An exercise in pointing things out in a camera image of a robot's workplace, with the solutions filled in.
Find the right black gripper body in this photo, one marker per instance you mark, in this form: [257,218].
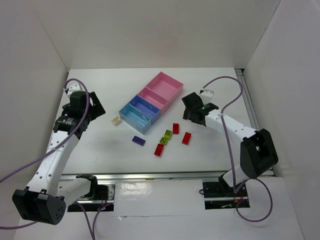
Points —
[191,110]

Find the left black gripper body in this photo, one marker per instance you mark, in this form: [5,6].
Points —
[96,106]

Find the red lego brick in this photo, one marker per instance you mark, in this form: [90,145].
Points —
[175,128]
[186,138]
[159,150]

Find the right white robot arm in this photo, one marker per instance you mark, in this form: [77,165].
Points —
[257,153]

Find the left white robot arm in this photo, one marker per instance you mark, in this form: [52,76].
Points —
[42,200]

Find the large pink container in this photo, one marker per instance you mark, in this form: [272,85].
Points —
[167,87]

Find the upper green lego brick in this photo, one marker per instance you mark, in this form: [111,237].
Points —
[168,134]

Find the green lego brick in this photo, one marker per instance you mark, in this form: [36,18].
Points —
[168,134]
[163,141]

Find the small pink container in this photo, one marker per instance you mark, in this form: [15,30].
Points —
[152,97]

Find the lower green lego brick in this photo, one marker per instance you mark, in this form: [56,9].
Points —
[163,141]

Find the tan lego brick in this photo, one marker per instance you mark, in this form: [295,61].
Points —
[116,121]

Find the purple blue container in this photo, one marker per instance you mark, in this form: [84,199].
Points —
[145,107]

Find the light blue container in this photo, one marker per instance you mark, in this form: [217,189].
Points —
[135,118]

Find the purple lego plate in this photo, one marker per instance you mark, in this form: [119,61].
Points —
[138,140]

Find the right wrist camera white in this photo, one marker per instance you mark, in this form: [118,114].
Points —
[206,95]

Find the aluminium right rail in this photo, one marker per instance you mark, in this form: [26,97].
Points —
[247,99]

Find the aluminium rail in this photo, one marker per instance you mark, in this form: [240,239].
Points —
[247,99]
[158,176]

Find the aluminium front rail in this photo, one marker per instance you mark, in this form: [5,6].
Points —
[158,176]

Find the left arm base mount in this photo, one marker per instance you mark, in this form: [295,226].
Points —
[103,200]

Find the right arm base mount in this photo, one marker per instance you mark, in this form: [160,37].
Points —
[217,197]

